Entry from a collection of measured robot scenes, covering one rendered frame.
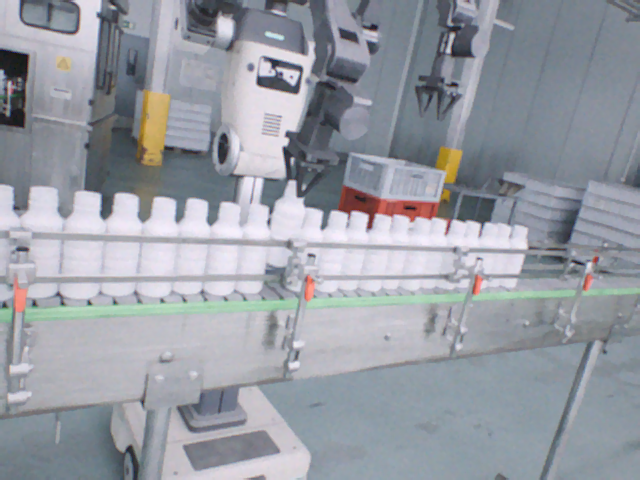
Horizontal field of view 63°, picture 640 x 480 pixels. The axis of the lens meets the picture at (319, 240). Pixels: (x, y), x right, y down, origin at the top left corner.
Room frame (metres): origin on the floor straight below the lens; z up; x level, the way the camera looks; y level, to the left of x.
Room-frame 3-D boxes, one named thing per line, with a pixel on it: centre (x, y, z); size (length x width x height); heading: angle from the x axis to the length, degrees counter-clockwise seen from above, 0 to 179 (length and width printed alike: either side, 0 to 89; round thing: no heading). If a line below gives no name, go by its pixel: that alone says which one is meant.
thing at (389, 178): (3.70, -0.43, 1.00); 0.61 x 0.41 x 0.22; 132
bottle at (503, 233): (1.36, -0.46, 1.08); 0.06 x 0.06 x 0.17
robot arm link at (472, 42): (1.34, -0.24, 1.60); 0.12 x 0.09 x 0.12; 35
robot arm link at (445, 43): (1.36, -0.22, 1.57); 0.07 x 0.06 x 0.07; 35
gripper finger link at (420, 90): (1.38, -0.20, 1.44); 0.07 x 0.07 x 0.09; 34
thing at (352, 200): (3.70, -0.43, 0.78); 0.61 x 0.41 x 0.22; 131
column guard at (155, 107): (8.26, 2.91, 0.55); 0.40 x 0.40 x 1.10; 35
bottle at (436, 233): (1.22, -0.27, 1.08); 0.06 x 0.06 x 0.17
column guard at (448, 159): (11.12, -2.29, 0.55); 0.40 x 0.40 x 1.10; 35
